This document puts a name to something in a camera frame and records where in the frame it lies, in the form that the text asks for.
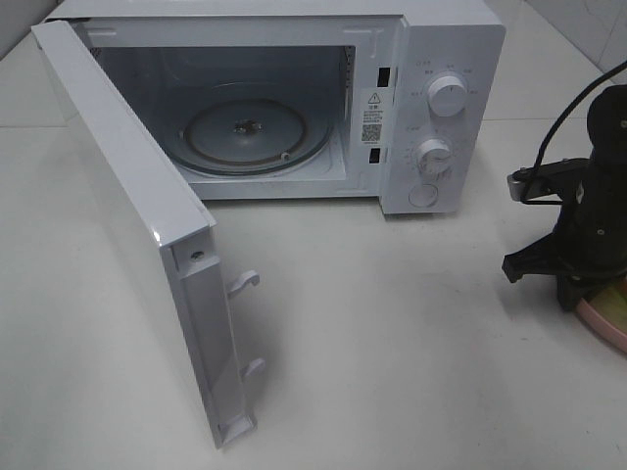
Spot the white microwave door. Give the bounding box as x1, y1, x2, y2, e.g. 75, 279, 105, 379
32, 21, 265, 447

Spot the lower white timer knob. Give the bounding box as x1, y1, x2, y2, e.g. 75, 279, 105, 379
416, 138, 452, 174

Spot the round door release button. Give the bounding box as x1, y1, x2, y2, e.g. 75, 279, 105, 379
409, 184, 438, 208

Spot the white microwave oven body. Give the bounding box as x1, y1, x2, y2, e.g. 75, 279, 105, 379
39, 1, 506, 214

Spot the upper white power knob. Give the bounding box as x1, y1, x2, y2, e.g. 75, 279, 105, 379
426, 71, 468, 118

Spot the pink round plate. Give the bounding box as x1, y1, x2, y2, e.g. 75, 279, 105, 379
576, 296, 626, 353

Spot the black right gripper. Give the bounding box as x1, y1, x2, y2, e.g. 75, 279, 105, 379
502, 196, 626, 311

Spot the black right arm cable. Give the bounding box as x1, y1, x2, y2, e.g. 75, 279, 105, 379
518, 61, 627, 205

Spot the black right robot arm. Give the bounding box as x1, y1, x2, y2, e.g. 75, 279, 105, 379
502, 85, 626, 310

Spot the toast sandwich with filling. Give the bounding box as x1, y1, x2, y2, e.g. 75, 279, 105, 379
590, 281, 627, 332

